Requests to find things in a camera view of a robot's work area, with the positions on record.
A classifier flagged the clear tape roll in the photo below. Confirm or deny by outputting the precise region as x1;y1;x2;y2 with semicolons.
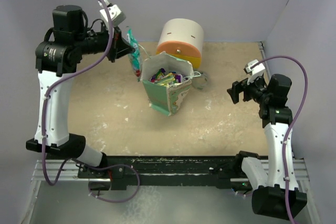
192;71;208;90

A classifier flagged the pastel mini drawer cabinet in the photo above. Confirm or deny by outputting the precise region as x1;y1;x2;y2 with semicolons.
156;18;204;69

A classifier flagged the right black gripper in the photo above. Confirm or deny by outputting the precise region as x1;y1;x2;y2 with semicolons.
227;72;271;105

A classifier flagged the large green Foxs bag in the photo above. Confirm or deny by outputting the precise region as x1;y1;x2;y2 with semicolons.
154;72;178;87

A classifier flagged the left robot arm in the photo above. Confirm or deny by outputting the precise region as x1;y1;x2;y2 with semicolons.
26;4;135;178

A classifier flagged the purple berry candy bag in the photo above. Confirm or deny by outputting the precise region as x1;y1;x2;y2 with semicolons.
174;74;185;83

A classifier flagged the green Fresh paper bag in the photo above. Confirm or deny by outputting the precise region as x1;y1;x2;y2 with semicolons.
140;51;196;116

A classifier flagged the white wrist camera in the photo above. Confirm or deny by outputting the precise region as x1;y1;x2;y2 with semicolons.
244;59;266;85
98;0;126;27

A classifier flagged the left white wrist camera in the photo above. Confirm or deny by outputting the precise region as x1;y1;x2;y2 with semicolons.
98;0;126;27

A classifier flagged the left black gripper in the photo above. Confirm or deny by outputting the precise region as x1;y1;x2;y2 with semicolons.
73;23;135;63

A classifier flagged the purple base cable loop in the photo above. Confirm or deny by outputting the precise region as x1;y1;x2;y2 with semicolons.
88;164;141;204

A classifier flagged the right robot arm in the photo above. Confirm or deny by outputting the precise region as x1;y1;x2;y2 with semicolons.
227;74;307;220

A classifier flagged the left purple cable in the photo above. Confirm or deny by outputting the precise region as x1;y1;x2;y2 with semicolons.
41;0;115;186

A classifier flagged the teal snack packet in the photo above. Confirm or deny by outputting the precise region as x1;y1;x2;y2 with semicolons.
127;26;142;82

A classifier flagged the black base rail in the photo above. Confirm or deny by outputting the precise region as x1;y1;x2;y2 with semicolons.
76;153;266;190

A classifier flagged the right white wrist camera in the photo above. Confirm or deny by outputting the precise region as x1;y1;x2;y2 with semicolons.
244;59;266;85

